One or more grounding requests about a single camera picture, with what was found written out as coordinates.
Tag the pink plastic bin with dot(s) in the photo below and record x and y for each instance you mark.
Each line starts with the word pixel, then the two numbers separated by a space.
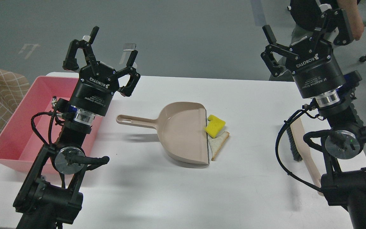
pixel 19 145

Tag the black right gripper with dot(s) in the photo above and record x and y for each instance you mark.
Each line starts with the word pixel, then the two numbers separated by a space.
pixel 318 70

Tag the silver floor plate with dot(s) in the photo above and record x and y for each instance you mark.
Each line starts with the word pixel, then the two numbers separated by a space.
pixel 129 47

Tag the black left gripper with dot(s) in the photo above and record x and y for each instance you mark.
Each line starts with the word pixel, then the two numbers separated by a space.
pixel 93 92

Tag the beige hand brush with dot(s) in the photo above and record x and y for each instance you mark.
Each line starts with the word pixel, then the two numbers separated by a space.
pixel 301 151

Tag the yellow sponge piece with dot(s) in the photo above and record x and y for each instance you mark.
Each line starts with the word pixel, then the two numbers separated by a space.
pixel 214 126

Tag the person in background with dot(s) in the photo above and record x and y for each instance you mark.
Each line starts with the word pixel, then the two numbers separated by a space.
pixel 311 14

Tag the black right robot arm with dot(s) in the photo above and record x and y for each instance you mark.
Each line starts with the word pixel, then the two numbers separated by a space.
pixel 343 145

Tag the toast bread slice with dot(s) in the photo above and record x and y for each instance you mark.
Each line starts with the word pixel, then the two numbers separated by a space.
pixel 217 143

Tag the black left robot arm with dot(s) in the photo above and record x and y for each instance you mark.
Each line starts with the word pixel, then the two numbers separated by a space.
pixel 50 196

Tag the beige plastic dustpan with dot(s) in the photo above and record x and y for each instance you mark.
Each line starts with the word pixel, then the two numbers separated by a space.
pixel 180 129

